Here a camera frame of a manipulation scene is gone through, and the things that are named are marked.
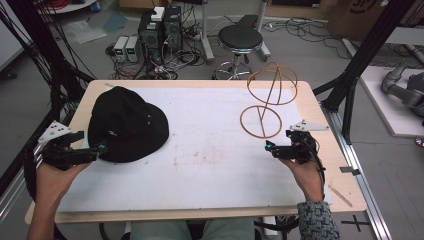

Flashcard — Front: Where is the person's right hand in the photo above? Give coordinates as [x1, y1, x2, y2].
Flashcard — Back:
[279, 157, 326, 203]

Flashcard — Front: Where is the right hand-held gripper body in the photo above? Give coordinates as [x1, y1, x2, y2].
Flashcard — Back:
[285, 119, 330, 166]

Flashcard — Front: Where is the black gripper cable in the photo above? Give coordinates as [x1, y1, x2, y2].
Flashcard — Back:
[298, 138, 327, 201]

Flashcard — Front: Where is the brown cardboard box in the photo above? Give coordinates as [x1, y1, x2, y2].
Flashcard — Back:
[325, 0, 413, 42]

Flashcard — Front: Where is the black metal frame post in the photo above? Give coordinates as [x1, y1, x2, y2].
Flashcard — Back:
[0, 0, 96, 141]
[312, 0, 418, 145]

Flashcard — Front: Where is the person's left hand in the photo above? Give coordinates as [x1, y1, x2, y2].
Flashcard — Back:
[34, 159, 92, 208]

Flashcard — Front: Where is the grey tape piece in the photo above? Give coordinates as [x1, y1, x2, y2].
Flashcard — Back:
[339, 165, 362, 177]

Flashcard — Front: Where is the clear plastic sheet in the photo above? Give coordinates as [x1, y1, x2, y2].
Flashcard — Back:
[61, 19, 108, 46]

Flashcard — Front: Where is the black computer tower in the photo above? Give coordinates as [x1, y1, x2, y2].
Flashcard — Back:
[162, 5, 184, 54]
[137, 11, 165, 66]

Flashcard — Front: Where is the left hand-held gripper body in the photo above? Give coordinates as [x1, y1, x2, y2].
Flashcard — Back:
[37, 120, 101, 172]

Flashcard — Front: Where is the thin wooden stick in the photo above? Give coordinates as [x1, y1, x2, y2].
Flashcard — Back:
[327, 184, 354, 209]

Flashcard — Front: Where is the black bucket hat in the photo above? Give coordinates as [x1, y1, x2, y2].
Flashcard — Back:
[86, 85, 171, 164]

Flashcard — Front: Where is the white metal stand leg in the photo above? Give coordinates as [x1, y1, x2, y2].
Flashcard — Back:
[199, 0, 216, 65]

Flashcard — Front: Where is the white table mat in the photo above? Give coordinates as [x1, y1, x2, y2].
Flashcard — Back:
[57, 86, 333, 214]

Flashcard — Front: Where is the black round stool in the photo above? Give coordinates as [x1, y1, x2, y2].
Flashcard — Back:
[212, 24, 265, 81]

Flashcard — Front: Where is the white power supply unit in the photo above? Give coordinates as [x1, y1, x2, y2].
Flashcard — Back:
[113, 35, 130, 63]
[125, 35, 142, 63]

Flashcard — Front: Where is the small white box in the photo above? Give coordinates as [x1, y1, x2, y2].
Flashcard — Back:
[150, 6, 166, 22]

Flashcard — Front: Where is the white base board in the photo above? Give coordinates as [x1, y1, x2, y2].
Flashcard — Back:
[359, 64, 424, 138]

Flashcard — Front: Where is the aluminium rail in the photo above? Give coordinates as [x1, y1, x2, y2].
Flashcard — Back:
[320, 101, 395, 240]

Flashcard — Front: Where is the wooden rattan hat stand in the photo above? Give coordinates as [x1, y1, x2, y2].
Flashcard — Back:
[239, 61, 299, 140]

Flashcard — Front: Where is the bundle of floor cables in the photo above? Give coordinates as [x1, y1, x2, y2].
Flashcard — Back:
[105, 39, 205, 81]

